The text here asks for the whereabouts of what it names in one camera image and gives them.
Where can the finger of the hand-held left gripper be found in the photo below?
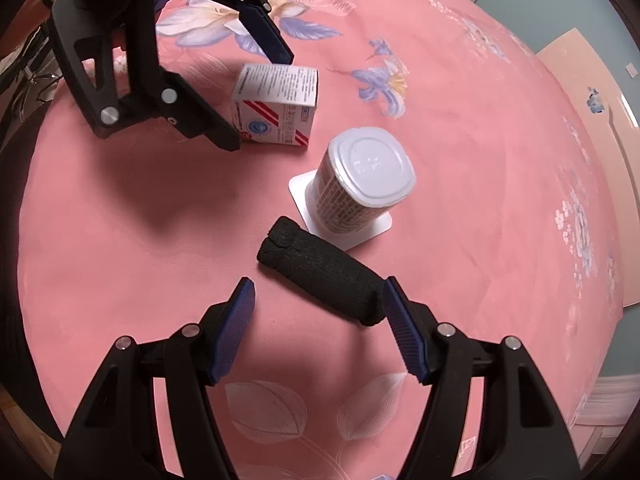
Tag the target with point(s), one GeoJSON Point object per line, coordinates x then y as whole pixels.
{"type": "Point", "coordinates": [165, 95]}
{"type": "Point", "coordinates": [265, 35]}

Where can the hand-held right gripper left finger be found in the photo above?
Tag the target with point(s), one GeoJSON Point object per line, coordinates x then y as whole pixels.
{"type": "Point", "coordinates": [232, 330]}

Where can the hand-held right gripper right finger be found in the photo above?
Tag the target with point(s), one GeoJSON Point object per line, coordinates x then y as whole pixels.
{"type": "Point", "coordinates": [405, 330]}

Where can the white red striped box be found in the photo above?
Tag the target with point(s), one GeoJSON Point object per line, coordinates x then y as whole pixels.
{"type": "Point", "coordinates": [280, 90]}

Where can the black foam sleeve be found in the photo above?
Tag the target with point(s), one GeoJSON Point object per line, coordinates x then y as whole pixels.
{"type": "Point", "coordinates": [320, 270]}

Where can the white yogurt cup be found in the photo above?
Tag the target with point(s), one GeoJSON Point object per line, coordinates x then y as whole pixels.
{"type": "Point", "coordinates": [370, 165]}

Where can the pink floral bedspread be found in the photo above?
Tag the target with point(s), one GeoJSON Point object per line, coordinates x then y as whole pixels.
{"type": "Point", "coordinates": [475, 160]}

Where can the pale pink curtain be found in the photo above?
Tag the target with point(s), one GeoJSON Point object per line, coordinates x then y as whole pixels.
{"type": "Point", "coordinates": [612, 390]}

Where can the cream wooden headboard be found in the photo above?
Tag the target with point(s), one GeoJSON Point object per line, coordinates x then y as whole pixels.
{"type": "Point", "coordinates": [600, 160]}

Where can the white wall switch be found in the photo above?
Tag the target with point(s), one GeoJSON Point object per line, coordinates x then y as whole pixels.
{"type": "Point", "coordinates": [631, 68]}

